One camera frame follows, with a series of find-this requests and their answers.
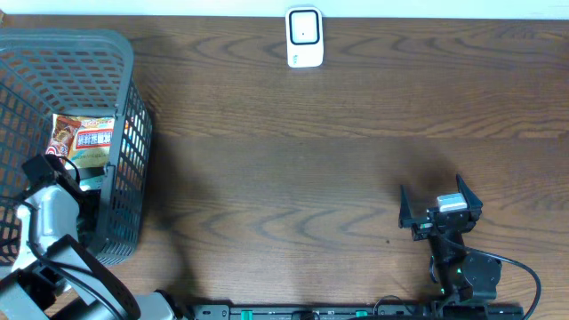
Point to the dark grey plastic basket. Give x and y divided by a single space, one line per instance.
87 73

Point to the white barcode scanner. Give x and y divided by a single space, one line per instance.
304 37

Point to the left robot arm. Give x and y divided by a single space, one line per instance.
51 260

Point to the red snack bar wrapper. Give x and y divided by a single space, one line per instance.
64 132

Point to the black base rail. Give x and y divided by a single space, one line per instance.
386 310

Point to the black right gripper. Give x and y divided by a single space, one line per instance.
405 216

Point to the yellow snack bag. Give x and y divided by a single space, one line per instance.
92 141

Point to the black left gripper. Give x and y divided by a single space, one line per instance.
76 188

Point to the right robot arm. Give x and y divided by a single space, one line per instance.
465 276

